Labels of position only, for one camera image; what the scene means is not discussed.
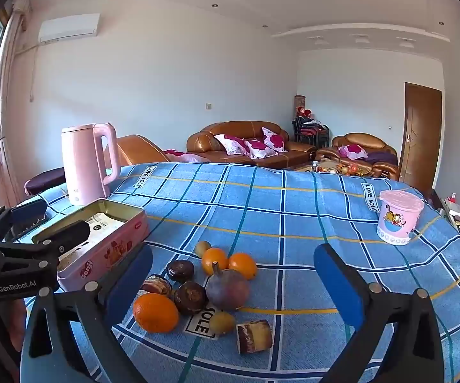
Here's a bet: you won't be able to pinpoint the brown leather armchair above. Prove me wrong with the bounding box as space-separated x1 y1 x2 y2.
315 133 400 180

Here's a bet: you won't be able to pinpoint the brown wooden door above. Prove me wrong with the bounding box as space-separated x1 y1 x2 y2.
398 82 443 194

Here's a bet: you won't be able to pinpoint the round chocolate pie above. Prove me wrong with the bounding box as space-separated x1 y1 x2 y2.
166 260 195 282
174 281 208 315

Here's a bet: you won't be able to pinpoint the large orange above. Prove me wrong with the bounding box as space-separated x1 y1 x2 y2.
133 293 180 334

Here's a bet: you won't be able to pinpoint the purple blanket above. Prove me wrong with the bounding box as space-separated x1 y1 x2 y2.
363 149 398 166

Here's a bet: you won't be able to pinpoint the pink metal tin box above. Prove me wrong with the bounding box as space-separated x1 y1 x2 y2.
32 198 150 293

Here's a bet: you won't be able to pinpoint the coffee table with snacks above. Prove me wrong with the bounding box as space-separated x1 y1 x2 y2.
294 160 378 178

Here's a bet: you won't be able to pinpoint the cluttered television cabinet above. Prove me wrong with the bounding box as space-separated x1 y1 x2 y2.
429 189 460 264

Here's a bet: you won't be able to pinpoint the chocolate cream cake piece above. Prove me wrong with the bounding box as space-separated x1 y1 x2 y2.
140 274 174 298

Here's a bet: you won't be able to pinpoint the pale curtain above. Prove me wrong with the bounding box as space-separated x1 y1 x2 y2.
0 0 31 166

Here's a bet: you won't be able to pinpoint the brown leather chaise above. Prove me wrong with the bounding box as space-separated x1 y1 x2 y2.
104 135 211 167

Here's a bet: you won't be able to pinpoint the person's left hand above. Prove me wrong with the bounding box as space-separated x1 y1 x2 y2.
0 299 27 352

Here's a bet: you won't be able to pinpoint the blue plaid tablecloth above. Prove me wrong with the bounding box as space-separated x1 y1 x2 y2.
25 162 460 383

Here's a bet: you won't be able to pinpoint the white pillow magenta flowers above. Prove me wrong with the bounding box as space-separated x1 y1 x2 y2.
262 126 286 152
338 144 368 159
213 133 250 156
244 139 278 159

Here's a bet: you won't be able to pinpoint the small orange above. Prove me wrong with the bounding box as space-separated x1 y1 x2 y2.
202 248 229 275
228 252 258 280

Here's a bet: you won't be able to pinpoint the purple round fruit with stem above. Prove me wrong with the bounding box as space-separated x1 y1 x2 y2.
205 261 250 312

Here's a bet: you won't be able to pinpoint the pink cartoon print bucket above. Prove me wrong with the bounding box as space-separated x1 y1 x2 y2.
376 190 425 245

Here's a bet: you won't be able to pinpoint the brown leather sofa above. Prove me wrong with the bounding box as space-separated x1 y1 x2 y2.
186 121 318 170

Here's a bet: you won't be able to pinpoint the white wall air conditioner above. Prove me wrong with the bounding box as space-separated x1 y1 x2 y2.
39 13 101 44

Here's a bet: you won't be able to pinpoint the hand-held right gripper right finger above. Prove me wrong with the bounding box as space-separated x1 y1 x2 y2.
313 243 447 383

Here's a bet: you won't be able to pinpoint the red plush toy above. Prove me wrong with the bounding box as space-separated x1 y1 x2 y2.
299 107 322 124

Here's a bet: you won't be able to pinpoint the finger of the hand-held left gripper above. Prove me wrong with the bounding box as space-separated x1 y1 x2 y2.
0 220 91 272
0 198 50 241

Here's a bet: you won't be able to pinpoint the pink electric kettle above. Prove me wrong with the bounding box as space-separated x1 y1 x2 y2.
61 123 121 207

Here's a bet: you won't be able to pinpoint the stacked black chairs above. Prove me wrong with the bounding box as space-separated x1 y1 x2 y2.
293 116 330 148

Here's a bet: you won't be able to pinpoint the stool with purple cover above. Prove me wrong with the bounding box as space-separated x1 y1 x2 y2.
24 166 67 196

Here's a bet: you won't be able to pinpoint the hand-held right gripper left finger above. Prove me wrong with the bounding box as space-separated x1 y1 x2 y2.
20 243 153 383

